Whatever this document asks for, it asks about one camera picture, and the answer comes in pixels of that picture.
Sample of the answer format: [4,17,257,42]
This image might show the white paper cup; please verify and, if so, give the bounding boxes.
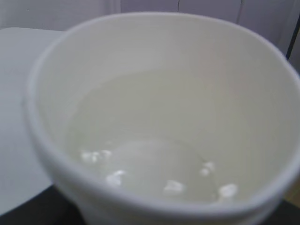
[24,12,300,225]

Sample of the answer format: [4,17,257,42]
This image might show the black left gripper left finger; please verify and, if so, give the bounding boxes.
[0,186,85,225]

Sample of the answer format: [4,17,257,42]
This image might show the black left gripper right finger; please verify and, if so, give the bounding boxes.
[276,200,300,225]

